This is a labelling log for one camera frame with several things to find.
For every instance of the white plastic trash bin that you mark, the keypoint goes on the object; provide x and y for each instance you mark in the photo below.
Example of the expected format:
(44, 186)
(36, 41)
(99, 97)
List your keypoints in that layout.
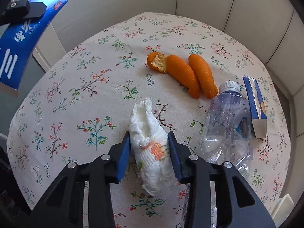
(282, 210)

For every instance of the blue white milk carton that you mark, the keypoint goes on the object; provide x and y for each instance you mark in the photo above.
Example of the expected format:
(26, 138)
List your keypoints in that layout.
(257, 107)

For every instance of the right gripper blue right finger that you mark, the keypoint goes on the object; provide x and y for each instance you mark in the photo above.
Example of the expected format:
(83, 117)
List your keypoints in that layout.
(179, 154)

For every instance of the floral tablecloth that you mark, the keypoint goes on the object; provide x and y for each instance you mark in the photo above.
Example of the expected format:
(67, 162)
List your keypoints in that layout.
(81, 106)

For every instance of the crushed clear plastic bottle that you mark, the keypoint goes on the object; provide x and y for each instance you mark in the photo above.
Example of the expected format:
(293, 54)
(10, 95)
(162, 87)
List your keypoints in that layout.
(227, 130)

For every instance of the long orange peel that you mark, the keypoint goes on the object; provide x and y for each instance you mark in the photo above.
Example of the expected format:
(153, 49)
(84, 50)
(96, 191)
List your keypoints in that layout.
(177, 68)

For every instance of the blue cardboard box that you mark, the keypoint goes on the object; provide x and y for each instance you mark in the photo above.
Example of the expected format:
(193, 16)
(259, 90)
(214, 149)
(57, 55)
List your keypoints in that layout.
(18, 42)

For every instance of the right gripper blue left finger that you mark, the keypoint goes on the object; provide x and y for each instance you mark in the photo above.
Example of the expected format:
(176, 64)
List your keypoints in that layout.
(119, 158)

